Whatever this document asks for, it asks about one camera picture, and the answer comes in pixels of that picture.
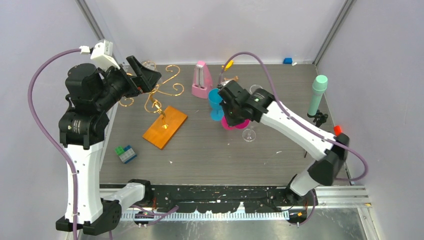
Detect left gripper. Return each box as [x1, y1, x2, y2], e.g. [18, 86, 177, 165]
[94, 55, 161, 112]

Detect clear wine glass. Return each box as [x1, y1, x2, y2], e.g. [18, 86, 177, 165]
[248, 84, 263, 94]
[141, 60, 157, 71]
[242, 126, 257, 143]

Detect blue plastic wine glass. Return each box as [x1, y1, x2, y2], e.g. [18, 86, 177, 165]
[208, 88, 224, 122]

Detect pink plastic wine glass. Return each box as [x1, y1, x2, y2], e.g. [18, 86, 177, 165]
[220, 117, 251, 130]

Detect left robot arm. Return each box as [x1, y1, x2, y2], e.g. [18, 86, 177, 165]
[55, 56, 162, 236]

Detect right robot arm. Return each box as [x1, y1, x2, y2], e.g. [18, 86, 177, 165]
[218, 80, 350, 205]

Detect orange wooden rack base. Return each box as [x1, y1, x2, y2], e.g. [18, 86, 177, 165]
[142, 106, 188, 150]

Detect tan arch block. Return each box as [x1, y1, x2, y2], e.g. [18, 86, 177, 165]
[224, 75, 239, 82]

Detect pink metronome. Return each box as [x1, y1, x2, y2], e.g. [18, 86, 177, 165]
[191, 61, 213, 99]

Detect yellow curved block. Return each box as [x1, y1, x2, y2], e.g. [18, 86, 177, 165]
[221, 60, 234, 72]

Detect blue block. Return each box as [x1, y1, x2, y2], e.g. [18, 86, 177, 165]
[282, 57, 293, 65]

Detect green blue toy bricks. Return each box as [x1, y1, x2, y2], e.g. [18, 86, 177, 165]
[114, 145, 137, 164]

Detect mint green microphone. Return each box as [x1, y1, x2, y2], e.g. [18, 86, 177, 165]
[307, 74, 328, 116]

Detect gold wire glass rack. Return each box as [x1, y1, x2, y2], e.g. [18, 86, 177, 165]
[118, 64, 185, 128]

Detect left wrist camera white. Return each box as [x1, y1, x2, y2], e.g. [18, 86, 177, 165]
[79, 39, 121, 72]

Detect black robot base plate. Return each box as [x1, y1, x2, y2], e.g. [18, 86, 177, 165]
[134, 185, 318, 214]

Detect orange red block by wall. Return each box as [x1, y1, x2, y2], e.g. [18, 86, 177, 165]
[333, 125, 343, 136]

